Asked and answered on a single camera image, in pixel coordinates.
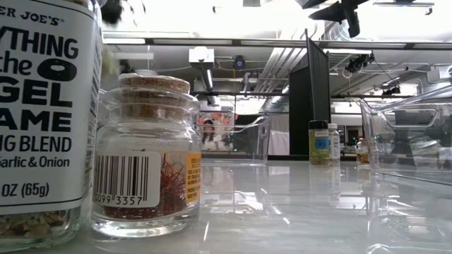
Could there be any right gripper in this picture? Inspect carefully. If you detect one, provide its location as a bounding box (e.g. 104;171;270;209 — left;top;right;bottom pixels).
295;0;371;39

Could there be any large bagel seasoning jar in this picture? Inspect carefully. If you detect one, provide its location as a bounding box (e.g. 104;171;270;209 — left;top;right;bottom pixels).
0;0;103;253

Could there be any white-capped spice jar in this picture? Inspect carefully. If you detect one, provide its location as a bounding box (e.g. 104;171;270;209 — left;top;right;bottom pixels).
328;123;341;165

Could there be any cork-stoppered saffron glass jar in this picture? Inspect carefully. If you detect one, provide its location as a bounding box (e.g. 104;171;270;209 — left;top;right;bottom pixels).
90;73;203;238
355;137;371;165

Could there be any clear plastic storage bin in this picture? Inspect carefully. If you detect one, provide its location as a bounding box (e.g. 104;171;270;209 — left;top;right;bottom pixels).
197;114;272;167
359;84;452;186

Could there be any black hanging light cluster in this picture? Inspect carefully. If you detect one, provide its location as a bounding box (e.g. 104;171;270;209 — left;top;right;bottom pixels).
344;52;376;74

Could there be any grey ceiling light fixture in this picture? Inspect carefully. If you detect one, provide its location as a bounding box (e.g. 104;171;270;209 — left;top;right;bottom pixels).
372;1;435;16

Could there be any white ceiling-mounted box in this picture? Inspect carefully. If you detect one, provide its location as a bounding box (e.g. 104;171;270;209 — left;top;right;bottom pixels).
188;46;215;71

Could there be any black room divider panel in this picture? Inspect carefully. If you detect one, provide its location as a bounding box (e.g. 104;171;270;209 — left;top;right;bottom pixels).
288;28;332;156

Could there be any grey overhead beam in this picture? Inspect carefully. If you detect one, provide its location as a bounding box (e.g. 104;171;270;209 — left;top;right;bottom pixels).
102;37;452;49

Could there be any white fabric screen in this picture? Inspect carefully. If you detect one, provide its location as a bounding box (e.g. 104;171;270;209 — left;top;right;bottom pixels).
267;114;290;156

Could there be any black round ceiling camera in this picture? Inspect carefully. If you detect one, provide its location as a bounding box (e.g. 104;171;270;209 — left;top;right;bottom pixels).
232;54;247;71
119;59;134;75

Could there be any colourful wall poster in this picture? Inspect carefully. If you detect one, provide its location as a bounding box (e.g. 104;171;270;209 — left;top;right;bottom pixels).
197;111;234;152

